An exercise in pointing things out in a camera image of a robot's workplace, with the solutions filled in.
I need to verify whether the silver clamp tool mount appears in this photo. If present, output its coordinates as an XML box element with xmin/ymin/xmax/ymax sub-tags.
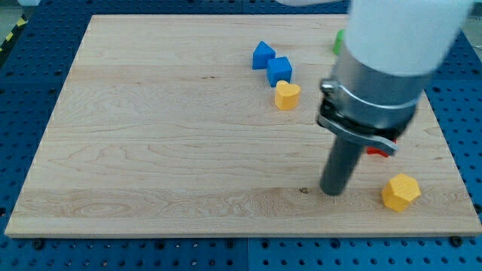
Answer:
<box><xmin>317</xmin><ymin>45</ymin><xmax>431</xmax><ymax>155</ymax></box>

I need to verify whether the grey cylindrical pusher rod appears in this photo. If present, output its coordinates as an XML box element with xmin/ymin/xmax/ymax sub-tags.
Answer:
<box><xmin>319</xmin><ymin>136</ymin><xmax>365</xmax><ymax>196</ymax></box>

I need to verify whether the blue triangle block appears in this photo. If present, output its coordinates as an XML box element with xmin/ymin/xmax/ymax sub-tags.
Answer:
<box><xmin>252</xmin><ymin>41</ymin><xmax>276</xmax><ymax>70</ymax></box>

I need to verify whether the blue cube block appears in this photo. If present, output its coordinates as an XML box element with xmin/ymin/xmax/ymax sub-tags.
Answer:
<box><xmin>267</xmin><ymin>56</ymin><xmax>292</xmax><ymax>87</ymax></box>

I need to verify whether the green block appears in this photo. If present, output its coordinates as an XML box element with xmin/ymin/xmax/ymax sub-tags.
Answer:
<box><xmin>332</xmin><ymin>29</ymin><xmax>345</xmax><ymax>56</ymax></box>

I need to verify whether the yellow hexagon block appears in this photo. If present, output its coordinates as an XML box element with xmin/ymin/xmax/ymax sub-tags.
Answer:
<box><xmin>381</xmin><ymin>174</ymin><xmax>422</xmax><ymax>212</ymax></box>

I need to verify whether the yellow heart block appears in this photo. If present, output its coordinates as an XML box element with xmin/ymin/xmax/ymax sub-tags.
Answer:
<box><xmin>274</xmin><ymin>81</ymin><xmax>301</xmax><ymax>111</ymax></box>

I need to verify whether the wooden board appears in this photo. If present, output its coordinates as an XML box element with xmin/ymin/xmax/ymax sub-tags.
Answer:
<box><xmin>5</xmin><ymin>15</ymin><xmax>481</xmax><ymax>239</ymax></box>

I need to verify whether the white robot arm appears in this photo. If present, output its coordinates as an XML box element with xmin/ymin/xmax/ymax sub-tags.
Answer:
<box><xmin>316</xmin><ymin>0</ymin><xmax>474</xmax><ymax>196</ymax></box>

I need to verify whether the red block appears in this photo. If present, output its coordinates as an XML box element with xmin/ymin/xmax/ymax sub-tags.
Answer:
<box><xmin>366</xmin><ymin>139</ymin><xmax>398</xmax><ymax>157</ymax></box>

